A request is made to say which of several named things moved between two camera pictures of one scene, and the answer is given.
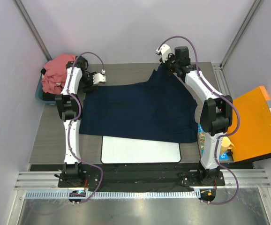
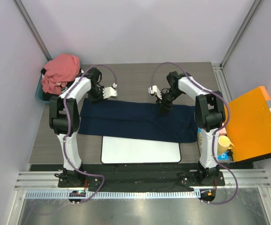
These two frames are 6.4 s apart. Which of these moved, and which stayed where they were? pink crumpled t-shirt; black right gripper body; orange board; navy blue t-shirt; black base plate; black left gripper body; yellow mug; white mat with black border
Moved: black right gripper body; black left gripper body; navy blue t-shirt
Stayed: orange board; pink crumpled t-shirt; yellow mug; black base plate; white mat with black border
